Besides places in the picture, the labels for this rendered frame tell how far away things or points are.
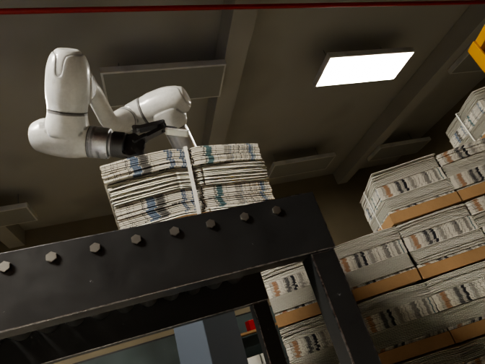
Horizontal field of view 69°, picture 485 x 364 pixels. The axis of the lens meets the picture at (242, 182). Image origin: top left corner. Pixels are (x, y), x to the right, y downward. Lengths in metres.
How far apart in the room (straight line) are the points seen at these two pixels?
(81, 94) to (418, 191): 1.31
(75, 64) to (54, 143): 0.21
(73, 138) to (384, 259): 1.18
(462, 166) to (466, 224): 0.25
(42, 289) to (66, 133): 0.53
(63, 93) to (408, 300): 1.35
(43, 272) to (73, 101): 0.53
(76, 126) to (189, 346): 1.03
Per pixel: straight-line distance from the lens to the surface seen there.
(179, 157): 0.88
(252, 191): 0.86
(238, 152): 0.90
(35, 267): 0.65
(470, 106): 2.00
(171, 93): 1.52
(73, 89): 1.04
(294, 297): 1.49
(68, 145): 1.06
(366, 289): 1.50
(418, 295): 1.53
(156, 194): 0.83
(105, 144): 1.05
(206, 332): 1.58
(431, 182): 1.68
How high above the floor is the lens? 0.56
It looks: 25 degrees up
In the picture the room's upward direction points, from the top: 18 degrees counter-clockwise
